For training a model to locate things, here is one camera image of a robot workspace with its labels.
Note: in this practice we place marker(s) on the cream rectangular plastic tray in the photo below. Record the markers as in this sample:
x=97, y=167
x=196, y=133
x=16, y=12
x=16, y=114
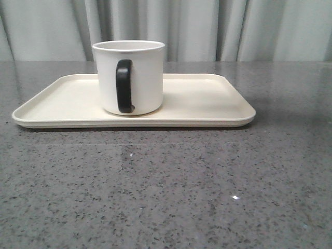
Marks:
x=189, y=100

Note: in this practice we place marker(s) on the white smiley mug black handle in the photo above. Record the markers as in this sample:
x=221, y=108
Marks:
x=130, y=74

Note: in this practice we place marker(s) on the grey-white pleated curtain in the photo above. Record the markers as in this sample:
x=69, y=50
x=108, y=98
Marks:
x=192, y=31

